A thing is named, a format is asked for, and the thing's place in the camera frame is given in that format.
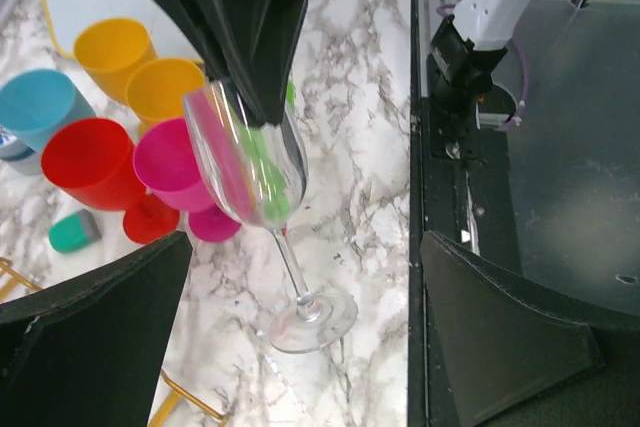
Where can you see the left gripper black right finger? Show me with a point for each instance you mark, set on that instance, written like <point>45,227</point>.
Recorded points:
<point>517,353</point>

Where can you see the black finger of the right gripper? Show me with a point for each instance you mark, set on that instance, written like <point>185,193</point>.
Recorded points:
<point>250,42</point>

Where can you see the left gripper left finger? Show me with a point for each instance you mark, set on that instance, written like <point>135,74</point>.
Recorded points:
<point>170,257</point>

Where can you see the gold wire glass rack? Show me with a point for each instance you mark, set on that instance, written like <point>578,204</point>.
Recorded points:
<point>109,329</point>

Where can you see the orange wine glass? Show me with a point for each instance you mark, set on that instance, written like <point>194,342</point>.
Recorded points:
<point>155,91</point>
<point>111,51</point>

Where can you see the clear wine glass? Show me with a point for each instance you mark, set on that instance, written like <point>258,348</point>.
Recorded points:
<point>316,319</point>

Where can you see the pink wine glass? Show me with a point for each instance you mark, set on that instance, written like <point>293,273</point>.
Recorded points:
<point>164,162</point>

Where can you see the red wine glass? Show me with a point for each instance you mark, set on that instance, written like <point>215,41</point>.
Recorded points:
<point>92,161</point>

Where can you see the blue wine glass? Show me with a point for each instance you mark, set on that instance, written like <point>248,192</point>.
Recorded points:
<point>38,103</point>

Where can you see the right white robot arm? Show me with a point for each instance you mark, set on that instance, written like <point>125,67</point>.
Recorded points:
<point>468,44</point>

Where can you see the green grey eraser block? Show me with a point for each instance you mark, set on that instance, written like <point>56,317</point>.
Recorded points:
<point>74,232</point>

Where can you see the blue white round jar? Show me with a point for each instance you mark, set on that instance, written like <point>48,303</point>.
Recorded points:
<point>18,155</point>

